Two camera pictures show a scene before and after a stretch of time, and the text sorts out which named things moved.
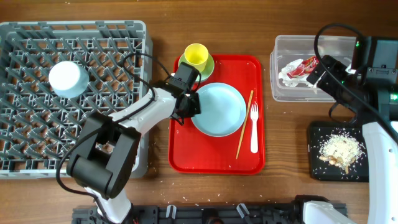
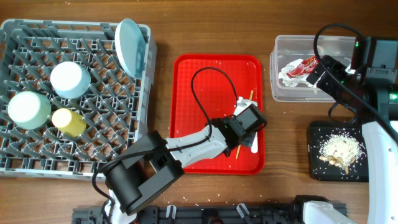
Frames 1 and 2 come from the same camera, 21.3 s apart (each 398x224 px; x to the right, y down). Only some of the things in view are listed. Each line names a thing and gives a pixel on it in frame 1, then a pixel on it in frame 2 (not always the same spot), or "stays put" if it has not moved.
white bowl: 68,79 stays put
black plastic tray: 320,169 stays put
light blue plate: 223,109 → 130,43
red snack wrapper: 306,67 stays put
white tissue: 296,81 stays put
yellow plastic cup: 196,55 → 69,123
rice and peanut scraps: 341,150 stays put
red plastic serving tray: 193,151 stays put
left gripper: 196,109 → 249,141
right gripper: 326,83 stays put
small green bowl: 209,70 → 29,110
